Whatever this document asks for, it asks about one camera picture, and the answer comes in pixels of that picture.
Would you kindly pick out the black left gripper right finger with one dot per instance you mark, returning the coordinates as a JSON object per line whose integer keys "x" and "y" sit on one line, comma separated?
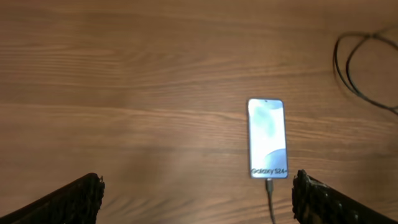
{"x": 317, "y": 203}

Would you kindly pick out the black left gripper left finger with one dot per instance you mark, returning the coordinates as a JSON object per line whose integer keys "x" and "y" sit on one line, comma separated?
{"x": 77, "y": 203}

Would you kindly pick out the blue screen smartphone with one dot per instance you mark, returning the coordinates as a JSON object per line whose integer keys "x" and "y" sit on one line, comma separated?
{"x": 267, "y": 139}

